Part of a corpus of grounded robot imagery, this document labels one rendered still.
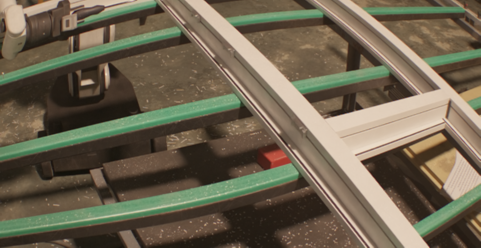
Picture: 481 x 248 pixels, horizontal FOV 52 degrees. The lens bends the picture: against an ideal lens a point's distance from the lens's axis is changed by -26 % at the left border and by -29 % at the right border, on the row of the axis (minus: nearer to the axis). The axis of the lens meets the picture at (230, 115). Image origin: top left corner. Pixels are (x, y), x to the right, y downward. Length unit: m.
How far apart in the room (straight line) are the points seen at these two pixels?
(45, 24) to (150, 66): 1.76
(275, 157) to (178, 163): 0.23
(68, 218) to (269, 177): 0.38
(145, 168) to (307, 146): 0.55
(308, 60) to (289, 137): 2.16
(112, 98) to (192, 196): 1.61
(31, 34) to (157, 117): 0.47
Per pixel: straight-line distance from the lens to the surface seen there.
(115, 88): 2.70
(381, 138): 1.20
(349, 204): 1.02
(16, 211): 2.35
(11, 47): 1.49
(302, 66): 3.25
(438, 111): 1.32
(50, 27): 1.53
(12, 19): 1.47
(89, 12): 1.60
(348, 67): 1.80
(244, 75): 1.31
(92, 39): 2.20
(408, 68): 1.46
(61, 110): 2.59
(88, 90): 2.49
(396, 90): 2.55
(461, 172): 1.61
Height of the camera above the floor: 1.55
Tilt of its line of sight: 33 degrees down
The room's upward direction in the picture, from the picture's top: 3 degrees clockwise
